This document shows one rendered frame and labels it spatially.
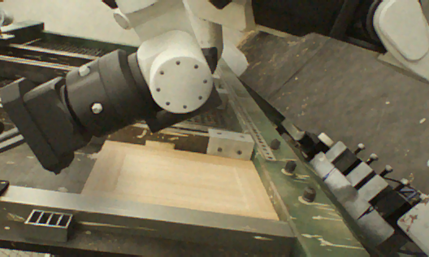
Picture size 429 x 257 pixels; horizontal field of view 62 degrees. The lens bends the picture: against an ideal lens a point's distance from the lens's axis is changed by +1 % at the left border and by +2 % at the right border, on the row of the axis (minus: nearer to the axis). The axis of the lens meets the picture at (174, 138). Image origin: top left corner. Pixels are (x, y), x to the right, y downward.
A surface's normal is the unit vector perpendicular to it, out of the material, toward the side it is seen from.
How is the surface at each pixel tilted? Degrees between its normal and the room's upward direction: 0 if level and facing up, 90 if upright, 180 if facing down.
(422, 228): 0
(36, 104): 90
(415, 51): 90
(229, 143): 90
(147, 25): 98
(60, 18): 90
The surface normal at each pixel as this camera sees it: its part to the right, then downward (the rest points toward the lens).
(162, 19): 0.07, 0.51
